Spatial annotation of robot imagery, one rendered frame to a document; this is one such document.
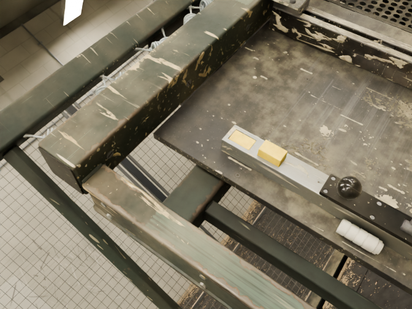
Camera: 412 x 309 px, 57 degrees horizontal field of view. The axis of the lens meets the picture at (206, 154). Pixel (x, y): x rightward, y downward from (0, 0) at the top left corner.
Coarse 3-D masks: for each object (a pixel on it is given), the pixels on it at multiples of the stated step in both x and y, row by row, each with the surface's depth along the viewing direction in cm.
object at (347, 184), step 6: (342, 180) 59; (348, 180) 59; (354, 180) 59; (342, 186) 59; (348, 186) 58; (354, 186) 58; (360, 186) 59; (342, 192) 59; (348, 192) 58; (354, 192) 58; (360, 192) 59; (348, 198) 59; (354, 198) 59
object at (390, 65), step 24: (288, 0) 95; (288, 24) 101; (312, 24) 96; (336, 24) 97; (336, 48) 97; (360, 48) 93; (384, 48) 90; (408, 48) 90; (384, 72) 93; (408, 72) 90
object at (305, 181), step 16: (240, 128) 80; (224, 144) 79; (256, 144) 77; (240, 160) 79; (256, 160) 76; (288, 160) 75; (272, 176) 76; (288, 176) 73; (304, 176) 73; (320, 176) 73; (304, 192) 73; (336, 208) 70; (368, 224) 68; (384, 240) 68; (400, 240) 66
